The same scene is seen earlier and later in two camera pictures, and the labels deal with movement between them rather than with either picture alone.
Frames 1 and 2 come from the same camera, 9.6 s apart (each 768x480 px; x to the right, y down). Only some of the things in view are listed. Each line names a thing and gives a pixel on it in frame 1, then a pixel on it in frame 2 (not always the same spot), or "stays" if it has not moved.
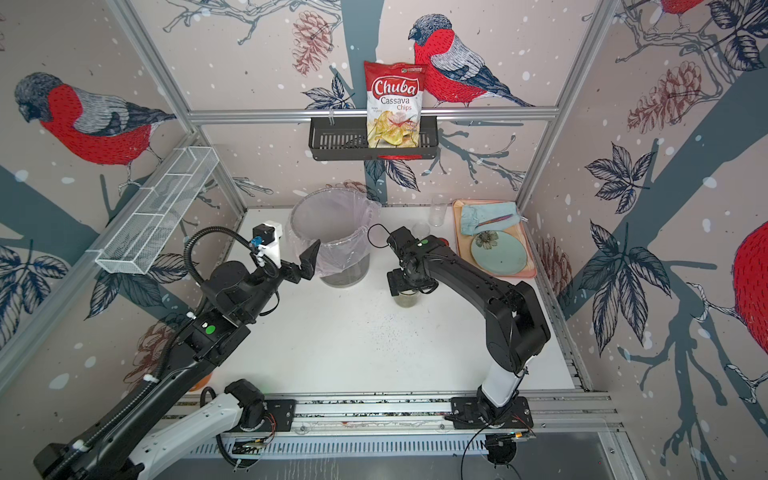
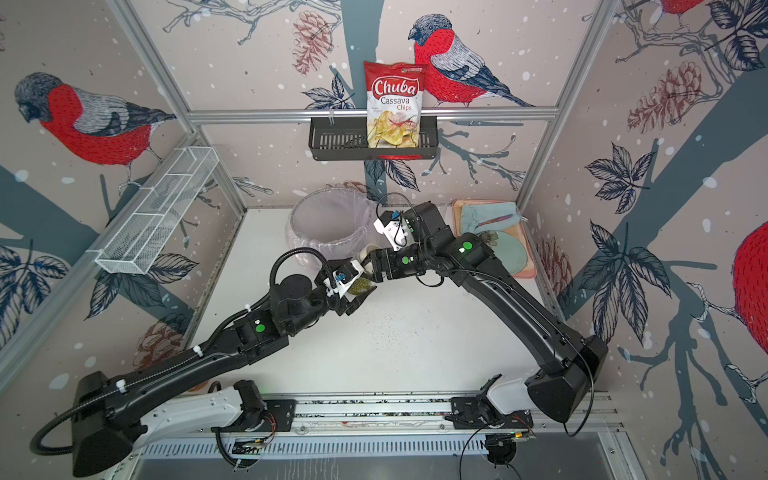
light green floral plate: x=499 y=251 stays
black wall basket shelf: x=346 y=140 stays
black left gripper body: x=286 y=271 to x=343 y=305
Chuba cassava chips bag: x=394 y=96 stays
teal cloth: x=478 y=217 stays
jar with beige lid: x=407 y=298 to x=364 y=283
